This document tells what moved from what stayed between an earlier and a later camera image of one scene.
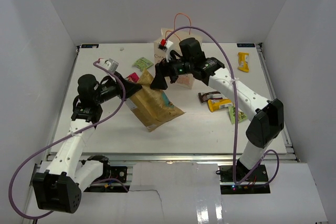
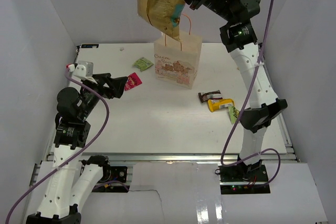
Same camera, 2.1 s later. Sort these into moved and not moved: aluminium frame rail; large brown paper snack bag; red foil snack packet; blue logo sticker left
Moved: large brown paper snack bag
Not moved: blue logo sticker left; red foil snack packet; aluminium frame rail
